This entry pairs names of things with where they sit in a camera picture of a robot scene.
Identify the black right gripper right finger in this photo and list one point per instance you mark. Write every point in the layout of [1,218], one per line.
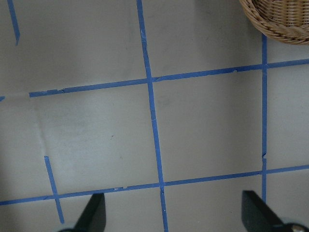
[256,216]

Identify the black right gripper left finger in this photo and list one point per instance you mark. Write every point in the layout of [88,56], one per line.
[93,217]

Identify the woven wicker basket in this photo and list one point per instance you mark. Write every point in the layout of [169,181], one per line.
[286,21]

